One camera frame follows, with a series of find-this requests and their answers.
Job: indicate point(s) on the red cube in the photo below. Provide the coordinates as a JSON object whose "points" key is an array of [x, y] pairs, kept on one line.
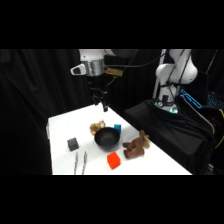
{"points": [[113, 160]]}

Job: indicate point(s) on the grey cube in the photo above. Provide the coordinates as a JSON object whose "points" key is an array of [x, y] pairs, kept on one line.
{"points": [[73, 144]]}

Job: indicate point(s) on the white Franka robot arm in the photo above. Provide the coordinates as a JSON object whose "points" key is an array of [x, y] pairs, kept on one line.
{"points": [[175, 71]]}

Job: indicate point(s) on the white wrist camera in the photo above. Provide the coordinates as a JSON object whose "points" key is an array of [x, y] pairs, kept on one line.
{"points": [[78, 69]]}

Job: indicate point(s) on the tan plush toy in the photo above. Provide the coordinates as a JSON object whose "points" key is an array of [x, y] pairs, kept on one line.
{"points": [[97, 127]]}

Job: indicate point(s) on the blue cube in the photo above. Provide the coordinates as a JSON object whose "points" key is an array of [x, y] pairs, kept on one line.
{"points": [[117, 128]]}

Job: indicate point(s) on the black bowl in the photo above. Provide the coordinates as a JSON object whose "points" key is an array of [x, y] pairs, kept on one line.
{"points": [[106, 137]]}

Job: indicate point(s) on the metal tweezers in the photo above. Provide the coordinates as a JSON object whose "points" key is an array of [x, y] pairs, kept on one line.
{"points": [[76, 163], [84, 161]]}

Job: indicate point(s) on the black curtain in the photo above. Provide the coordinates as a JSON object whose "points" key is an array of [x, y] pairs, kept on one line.
{"points": [[30, 100]]}

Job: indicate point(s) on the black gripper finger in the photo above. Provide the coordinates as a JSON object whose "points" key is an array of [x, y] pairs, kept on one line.
{"points": [[105, 104], [95, 98]]}

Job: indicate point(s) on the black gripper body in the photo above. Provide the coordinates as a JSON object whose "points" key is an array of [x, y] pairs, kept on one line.
{"points": [[96, 81]]}

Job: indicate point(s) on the brown plush animal toy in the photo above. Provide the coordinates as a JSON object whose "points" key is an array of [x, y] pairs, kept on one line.
{"points": [[136, 145]]}

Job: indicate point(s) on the black cloth-covered stand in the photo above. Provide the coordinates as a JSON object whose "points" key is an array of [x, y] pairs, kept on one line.
{"points": [[166, 133]]}

